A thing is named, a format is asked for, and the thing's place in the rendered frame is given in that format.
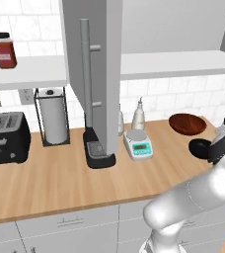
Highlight brown wooden bowl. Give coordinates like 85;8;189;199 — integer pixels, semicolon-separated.
168;113;207;136

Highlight white open cabinet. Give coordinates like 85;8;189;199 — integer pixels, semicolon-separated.
0;49;225;92

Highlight small black bowl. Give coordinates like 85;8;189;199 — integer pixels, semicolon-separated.
187;138;214;160

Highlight white oil bottle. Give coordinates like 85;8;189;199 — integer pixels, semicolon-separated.
131;96;147;130

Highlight white kitchen scale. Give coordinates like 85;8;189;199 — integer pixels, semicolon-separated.
122;128;154;162

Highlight black coffee machine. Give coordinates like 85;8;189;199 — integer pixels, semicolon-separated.
82;127;117;170

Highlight white paper towel roll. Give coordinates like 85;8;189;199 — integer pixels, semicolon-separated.
38;87;68;144

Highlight wide white drawer front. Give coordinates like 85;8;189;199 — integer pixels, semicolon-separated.
15;204;120;240

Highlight black toaster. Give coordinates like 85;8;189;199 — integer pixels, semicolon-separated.
0;111;32;167

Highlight white cupboard door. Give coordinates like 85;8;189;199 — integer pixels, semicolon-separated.
20;228;119;253

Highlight red spice jar black lid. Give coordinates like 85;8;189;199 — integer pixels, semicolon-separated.
0;32;19;70

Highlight grey bar door handle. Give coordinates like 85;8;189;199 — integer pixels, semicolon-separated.
79;18;103;129

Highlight black wire towel holder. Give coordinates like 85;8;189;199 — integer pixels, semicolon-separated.
33;86;71;148

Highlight white wall socket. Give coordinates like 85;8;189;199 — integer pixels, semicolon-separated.
18;88;38;106

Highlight grey drawer handle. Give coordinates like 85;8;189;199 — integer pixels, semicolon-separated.
56;217;85;228

